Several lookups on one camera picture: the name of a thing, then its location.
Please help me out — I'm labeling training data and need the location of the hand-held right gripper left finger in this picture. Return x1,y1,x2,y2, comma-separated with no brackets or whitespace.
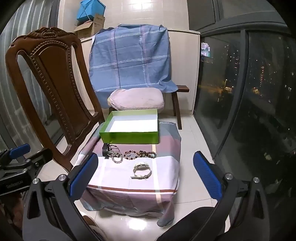
22,152,102,241

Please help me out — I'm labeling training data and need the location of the blue box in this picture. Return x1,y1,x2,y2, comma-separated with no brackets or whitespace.
77,0,105,24

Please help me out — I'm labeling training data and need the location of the white wristwatch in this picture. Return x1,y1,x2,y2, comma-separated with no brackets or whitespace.
131,161,152,179

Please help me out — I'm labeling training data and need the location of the green cardboard box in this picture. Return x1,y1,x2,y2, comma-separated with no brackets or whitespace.
99,108,160,144

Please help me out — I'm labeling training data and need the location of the brown cardboard box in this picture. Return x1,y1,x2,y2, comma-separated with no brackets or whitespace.
73,13,105,39

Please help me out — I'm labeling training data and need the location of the pink plaid tablecloth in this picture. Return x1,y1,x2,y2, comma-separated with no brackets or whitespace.
73,119,182,227

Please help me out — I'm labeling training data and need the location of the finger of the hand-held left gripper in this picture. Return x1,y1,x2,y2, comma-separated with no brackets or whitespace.
16,148,53,176
0,144,31,160

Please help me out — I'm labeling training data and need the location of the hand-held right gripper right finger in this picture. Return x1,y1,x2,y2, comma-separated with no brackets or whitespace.
193,151,271,241

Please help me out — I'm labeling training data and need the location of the pale bead bracelet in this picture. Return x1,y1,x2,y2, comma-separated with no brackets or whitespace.
110,152,123,163

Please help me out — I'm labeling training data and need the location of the black wristwatch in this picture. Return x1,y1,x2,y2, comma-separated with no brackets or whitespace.
102,143,111,159

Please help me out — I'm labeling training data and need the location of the carved wooden chair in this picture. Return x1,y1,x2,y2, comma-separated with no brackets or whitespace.
5,27,105,172

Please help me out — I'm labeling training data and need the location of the dark wooden bench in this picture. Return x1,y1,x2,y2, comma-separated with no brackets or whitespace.
171,85,189,130

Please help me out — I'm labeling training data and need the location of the red and white bead bracelet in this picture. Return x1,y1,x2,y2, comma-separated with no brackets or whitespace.
124,150,139,161

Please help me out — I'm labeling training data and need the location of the blue plaid cloth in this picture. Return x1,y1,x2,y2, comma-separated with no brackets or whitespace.
88,24,179,109

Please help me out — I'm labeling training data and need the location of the sheer white curtain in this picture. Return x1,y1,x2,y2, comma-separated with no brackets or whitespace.
0,0,60,149

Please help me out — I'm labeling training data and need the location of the pink cushion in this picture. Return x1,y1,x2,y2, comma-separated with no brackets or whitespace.
107,88,165,111

